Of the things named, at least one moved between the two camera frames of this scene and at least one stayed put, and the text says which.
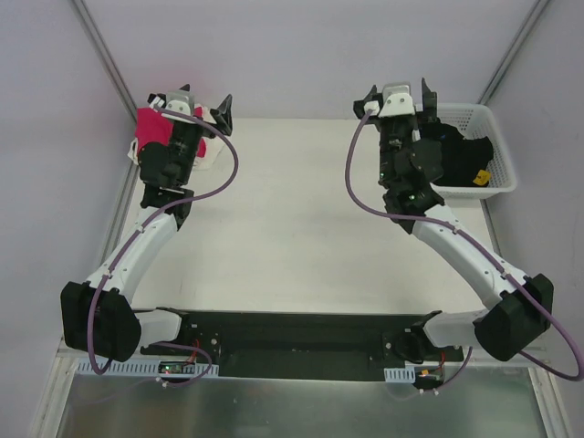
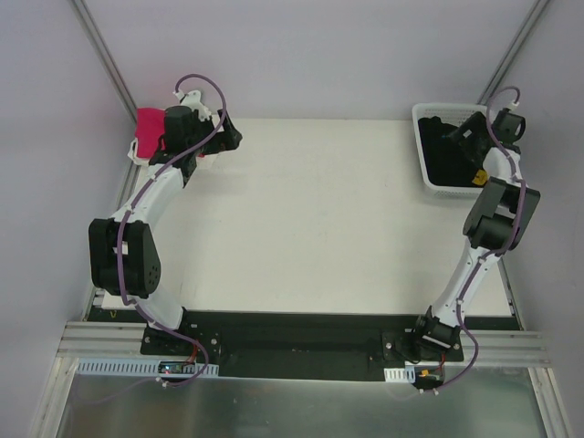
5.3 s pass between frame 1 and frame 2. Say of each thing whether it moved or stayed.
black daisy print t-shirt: stayed
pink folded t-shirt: stayed
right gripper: moved
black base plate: stayed
